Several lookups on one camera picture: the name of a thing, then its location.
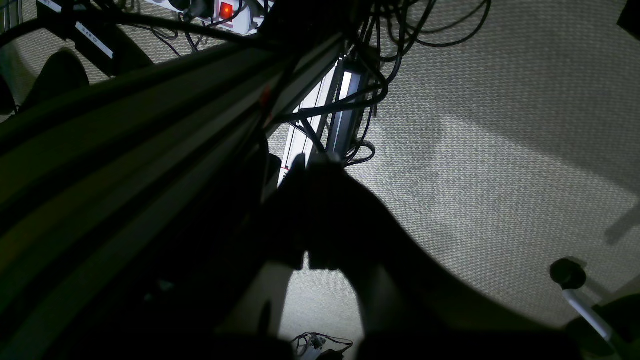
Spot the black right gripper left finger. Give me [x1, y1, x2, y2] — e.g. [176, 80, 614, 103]
[220, 155, 307, 341]

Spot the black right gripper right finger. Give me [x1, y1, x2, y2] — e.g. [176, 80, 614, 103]
[306, 162, 561, 346]

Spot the black round caster foot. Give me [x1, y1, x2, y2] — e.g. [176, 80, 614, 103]
[549, 258, 587, 290]

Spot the white power strip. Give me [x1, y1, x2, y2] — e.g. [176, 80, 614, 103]
[147, 0, 275, 35]

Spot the aluminium table frame rail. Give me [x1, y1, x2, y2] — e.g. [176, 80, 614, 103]
[1, 35, 345, 360]

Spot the black cable bundle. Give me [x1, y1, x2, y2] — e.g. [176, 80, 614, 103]
[270, 0, 493, 168]

